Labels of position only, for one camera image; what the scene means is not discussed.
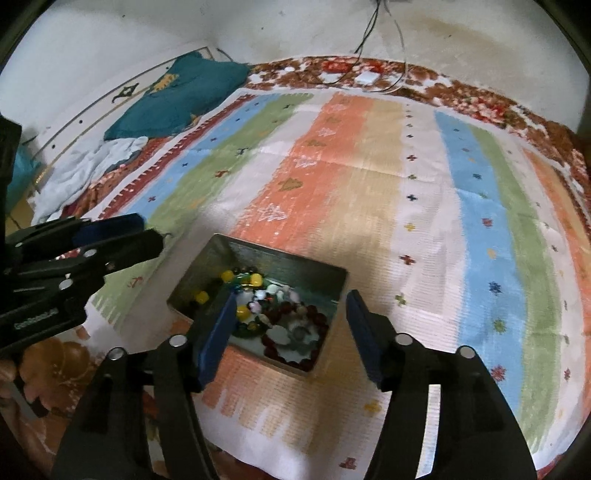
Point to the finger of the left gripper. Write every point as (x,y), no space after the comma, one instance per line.
(50,239)
(77,278)

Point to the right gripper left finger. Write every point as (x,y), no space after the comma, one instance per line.
(107,437)

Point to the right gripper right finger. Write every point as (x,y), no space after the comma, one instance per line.
(477,435)

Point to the metal tin box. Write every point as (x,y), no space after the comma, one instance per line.
(285,303)

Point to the left human hand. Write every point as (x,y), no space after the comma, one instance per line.
(12,395)

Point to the white crumpled cloth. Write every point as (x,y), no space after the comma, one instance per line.
(84,164)

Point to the teal pillow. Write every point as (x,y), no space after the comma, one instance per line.
(190,88)

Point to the striped colourful woven mat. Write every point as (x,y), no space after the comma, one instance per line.
(454,230)

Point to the white charger adapter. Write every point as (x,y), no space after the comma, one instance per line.
(367,78)

